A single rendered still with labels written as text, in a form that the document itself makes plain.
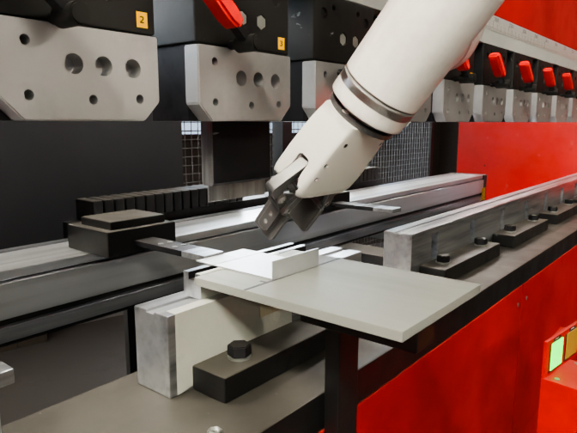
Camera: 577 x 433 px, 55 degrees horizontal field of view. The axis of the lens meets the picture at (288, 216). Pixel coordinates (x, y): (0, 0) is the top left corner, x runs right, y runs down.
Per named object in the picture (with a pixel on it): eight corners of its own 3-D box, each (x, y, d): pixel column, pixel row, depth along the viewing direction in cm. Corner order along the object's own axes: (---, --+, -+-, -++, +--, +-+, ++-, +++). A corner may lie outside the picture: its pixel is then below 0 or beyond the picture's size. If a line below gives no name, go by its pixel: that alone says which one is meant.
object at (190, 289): (201, 299, 64) (200, 274, 63) (184, 295, 66) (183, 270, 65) (305, 265, 79) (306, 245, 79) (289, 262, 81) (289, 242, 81)
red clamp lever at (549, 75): (554, 65, 143) (559, 91, 149) (537, 66, 145) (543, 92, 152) (552, 70, 142) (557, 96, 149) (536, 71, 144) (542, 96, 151)
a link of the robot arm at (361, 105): (377, 65, 59) (361, 88, 61) (331, 57, 52) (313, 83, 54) (431, 115, 56) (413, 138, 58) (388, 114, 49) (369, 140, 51)
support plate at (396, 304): (402, 343, 46) (403, 332, 46) (194, 285, 63) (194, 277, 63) (480, 292, 60) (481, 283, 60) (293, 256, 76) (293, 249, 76)
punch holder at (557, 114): (555, 122, 164) (559, 64, 161) (525, 122, 169) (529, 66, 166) (567, 122, 175) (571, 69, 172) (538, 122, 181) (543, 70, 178)
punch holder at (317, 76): (314, 121, 72) (315, -11, 70) (266, 121, 78) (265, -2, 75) (373, 121, 84) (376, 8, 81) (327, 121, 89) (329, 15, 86)
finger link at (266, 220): (287, 178, 60) (258, 220, 63) (267, 180, 57) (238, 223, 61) (304, 198, 59) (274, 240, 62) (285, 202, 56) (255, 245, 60)
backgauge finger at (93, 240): (178, 278, 67) (177, 238, 67) (68, 247, 84) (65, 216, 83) (245, 259, 77) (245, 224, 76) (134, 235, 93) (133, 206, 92)
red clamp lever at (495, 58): (502, 50, 112) (512, 83, 119) (482, 51, 115) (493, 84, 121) (500, 56, 111) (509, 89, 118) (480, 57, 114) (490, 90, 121)
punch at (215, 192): (214, 203, 65) (212, 121, 63) (203, 201, 66) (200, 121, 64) (270, 194, 72) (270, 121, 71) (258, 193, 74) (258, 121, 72)
